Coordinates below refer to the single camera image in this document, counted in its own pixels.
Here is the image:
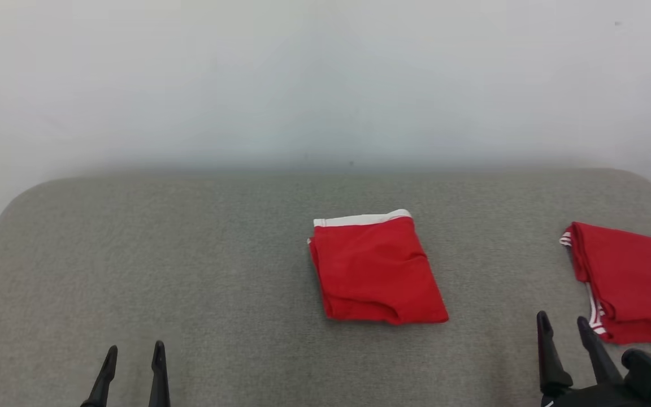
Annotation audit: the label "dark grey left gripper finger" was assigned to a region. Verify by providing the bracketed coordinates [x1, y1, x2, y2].
[80, 345, 118, 407]
[147, 340, 171, 407]

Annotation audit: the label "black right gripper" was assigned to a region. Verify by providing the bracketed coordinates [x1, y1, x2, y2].
[536, 310, 651, 407]

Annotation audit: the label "red t-shirt with black letters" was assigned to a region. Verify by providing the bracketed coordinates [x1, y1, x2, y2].
[559, 222, 651, 345]

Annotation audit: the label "red shorts with white stripe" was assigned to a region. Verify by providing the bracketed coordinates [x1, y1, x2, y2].
[307, 209, 450, 326]

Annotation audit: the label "grey fabric sofa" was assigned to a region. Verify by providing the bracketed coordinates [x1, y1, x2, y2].
[0, 167, 651, 407]

